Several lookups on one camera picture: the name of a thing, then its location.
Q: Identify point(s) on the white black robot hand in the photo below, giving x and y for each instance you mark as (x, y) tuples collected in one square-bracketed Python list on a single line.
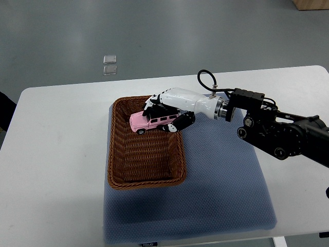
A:
[(190, 102)]

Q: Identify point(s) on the pink toy car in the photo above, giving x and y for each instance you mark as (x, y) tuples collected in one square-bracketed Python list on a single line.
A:
[(140, 122)]

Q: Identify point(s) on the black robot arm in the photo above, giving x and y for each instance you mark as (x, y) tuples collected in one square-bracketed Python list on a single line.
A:
[(279, 134)]

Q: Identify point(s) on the brown wicker basket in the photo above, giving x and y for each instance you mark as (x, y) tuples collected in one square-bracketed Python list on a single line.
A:
[(153, 159)]

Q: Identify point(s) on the blue grey foam mat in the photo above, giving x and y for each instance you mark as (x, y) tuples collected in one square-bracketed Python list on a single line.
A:
[(224, 192)]

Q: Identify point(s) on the wooden box corner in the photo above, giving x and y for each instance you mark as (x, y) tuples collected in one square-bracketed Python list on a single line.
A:
[(303, 5)]

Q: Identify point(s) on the white table leg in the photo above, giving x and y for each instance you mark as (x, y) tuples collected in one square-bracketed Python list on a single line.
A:
[(279, 241)]

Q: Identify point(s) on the dark object at left edge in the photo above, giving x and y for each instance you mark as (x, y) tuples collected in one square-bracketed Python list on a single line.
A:
[(7, 110)]

